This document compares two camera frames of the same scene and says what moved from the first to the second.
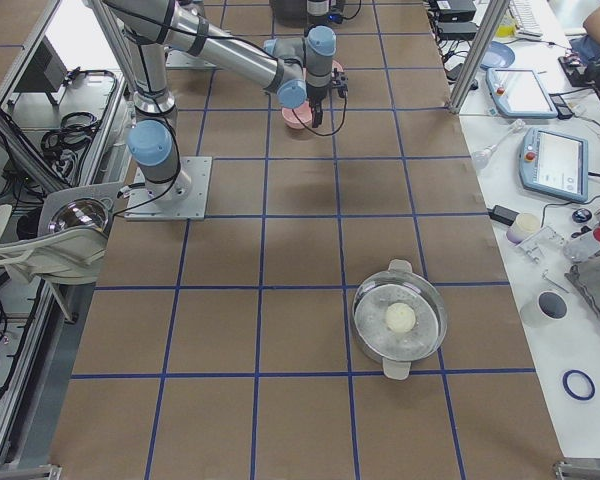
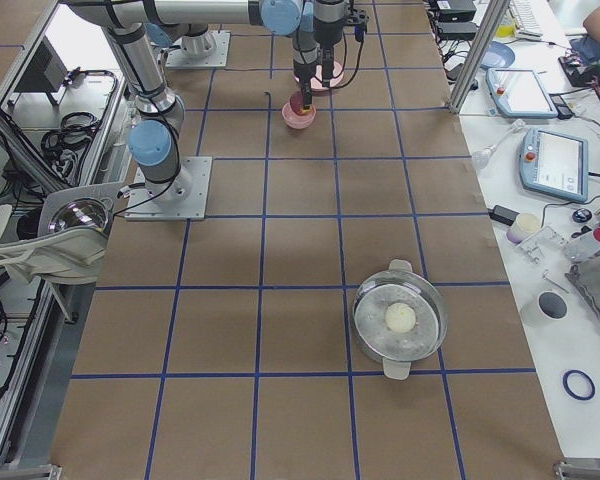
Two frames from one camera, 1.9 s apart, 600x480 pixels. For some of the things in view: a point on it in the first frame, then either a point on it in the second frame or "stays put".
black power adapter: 502,214 stays put
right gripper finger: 318,114 to 327,74
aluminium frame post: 488,25 stays put
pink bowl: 303,111 stays put
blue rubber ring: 572,392 stays put
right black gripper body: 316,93 to 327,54
